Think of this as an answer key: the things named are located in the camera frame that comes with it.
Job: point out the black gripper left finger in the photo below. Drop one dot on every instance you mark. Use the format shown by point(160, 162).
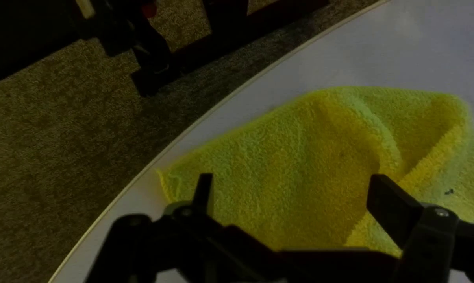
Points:
point(184, 245)

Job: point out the yellow cloth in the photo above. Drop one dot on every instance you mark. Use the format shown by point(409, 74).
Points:
point(325, 162)

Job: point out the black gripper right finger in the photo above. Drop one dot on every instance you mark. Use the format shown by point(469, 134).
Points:
point(420, 236)

